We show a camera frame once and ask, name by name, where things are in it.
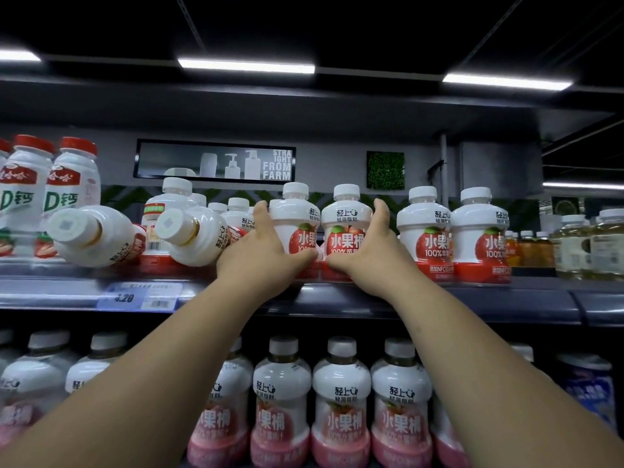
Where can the row of pink label bottles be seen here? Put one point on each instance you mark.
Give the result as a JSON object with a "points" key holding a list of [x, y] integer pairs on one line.
{"points": [[341, 394]]}

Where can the grey store shelf board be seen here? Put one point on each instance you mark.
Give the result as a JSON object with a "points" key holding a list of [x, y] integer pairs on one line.
{"points": [[487, 302]]}

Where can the row of white juice bottles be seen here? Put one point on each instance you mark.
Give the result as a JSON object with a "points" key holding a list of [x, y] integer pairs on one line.
{"points": [[424, 224]]}

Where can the long ceiling light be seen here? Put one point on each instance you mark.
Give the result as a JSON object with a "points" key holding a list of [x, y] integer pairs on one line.
{"points": [[507, 82], [17, 55], [246, 66], [585, 186]]}

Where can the person's left thumb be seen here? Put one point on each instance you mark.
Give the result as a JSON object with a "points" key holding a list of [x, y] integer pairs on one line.
{"points": [[300, 259]]}

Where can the blue label drink bottle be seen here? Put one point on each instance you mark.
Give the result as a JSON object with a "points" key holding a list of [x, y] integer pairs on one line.
{"points": [[587, 389]]}

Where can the person's right hand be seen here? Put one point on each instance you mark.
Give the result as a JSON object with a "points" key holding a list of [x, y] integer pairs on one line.
{"points": [[380, 263]]}

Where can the person's right forearm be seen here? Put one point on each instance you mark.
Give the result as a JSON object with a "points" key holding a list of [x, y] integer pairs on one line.
{"points": [[487, 385]]}

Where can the person's left hand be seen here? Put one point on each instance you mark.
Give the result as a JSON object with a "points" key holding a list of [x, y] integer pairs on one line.
{"points": [[253, 263]]}

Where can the square green plant panel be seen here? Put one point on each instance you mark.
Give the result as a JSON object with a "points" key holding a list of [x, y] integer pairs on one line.
{"points": [[385, 170]]}

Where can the blue and white price tag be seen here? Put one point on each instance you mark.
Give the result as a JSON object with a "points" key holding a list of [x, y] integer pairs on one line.
{"points": [[141, 296]]}

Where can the person's right thumb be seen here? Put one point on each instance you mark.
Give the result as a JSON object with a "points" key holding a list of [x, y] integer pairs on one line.
{"points": [[340, 266]]}

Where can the small amber tea bottle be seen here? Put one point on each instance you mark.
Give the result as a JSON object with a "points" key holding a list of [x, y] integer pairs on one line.
{"points": [[545, 250], [527, 250], [512, 250]]}

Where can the black framed wall sign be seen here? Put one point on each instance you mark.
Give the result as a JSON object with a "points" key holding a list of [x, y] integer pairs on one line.
{"points": [[165, 160]]}

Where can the red cap milk drink bottle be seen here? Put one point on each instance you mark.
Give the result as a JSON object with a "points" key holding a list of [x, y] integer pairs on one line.
{"points": [[24, 190], [73, 185], [3, 151]]}

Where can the person's left forearm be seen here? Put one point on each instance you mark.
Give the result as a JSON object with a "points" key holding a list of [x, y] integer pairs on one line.
{"points": [[146, 380]]}

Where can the pale yellow drink bottle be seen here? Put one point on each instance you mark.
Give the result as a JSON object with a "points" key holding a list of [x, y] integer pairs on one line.
{"points": [[609, 248], [573, 248]]}

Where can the white apple juice bottle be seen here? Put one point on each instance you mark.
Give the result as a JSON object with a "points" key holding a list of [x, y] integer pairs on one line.
{"points": [[347, 214], [295, 216]]}

